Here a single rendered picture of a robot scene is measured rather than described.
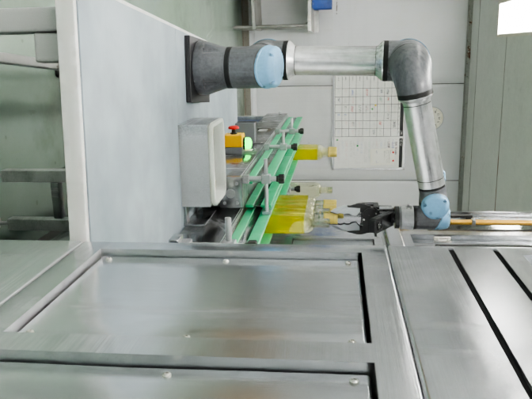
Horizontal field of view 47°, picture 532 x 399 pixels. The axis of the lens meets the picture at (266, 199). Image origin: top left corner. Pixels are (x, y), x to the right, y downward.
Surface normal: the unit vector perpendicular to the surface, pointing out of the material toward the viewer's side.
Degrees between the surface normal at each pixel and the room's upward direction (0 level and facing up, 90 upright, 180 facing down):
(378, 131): 90
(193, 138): 90
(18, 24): 90
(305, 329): 91
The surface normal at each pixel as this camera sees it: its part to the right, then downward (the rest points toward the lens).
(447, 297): -0.02, -0.97
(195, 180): -0.11, 0.24
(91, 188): 0.99, 0.00
